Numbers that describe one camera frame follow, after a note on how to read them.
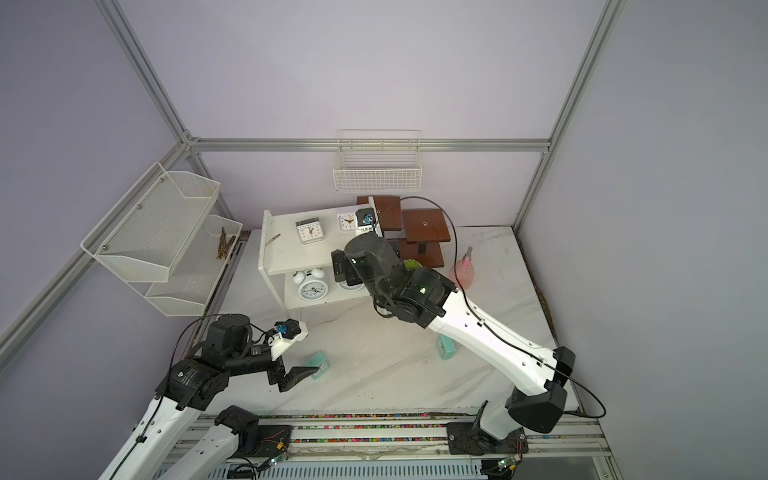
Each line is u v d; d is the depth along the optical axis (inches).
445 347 33.1
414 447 28.8
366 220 20.0
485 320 16.4
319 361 32.7
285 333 22.9
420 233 38.4
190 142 35.7
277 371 23.5
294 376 23.8
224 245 38.6
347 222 28.8
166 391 18.7
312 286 30.7
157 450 17.1
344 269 21.7
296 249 28.2
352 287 22.2
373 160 37.6
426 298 16.5
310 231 27.8
